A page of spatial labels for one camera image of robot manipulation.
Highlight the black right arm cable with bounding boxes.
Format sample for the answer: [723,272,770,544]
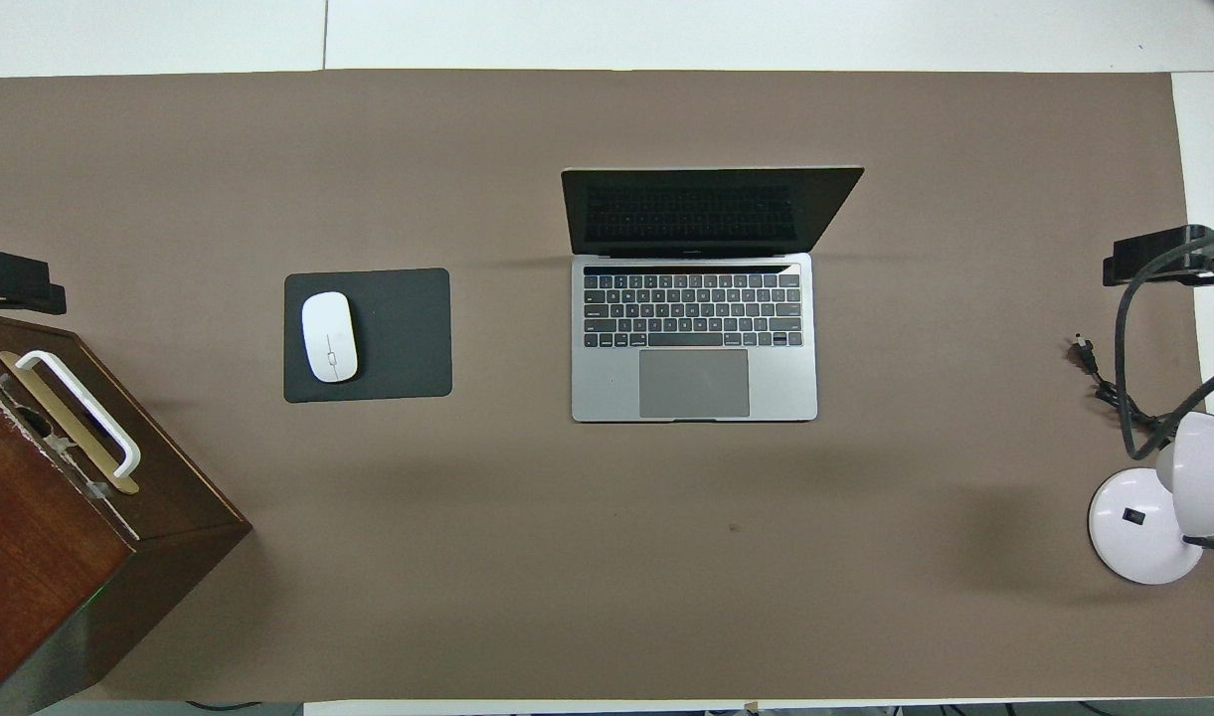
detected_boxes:
[1114,234,1214,461]

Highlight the black lamp power cord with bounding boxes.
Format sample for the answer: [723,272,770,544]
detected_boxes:
[1069,336,1179,444]

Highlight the silver laptop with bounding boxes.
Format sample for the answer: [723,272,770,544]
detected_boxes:
[561,165,865,424]

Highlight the white box handle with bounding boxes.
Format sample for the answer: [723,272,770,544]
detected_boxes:
[14,349,142,479]

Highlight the brass handle plate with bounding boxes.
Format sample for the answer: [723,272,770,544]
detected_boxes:
[0,350,140,496]

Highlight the black mouse pad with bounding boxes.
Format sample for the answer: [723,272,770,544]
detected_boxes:
[283,268,453,404]

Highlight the dark brown wooden box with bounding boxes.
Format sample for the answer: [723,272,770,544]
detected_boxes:
[0,311,254,715]

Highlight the white desk lamp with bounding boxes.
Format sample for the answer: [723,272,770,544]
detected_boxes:
[1088,411,1214,586]

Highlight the white computer mouse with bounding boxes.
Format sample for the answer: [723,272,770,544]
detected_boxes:
[301,291,359,384]

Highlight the brown table mat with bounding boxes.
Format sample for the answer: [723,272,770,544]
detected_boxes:
[0,68,1214,702]

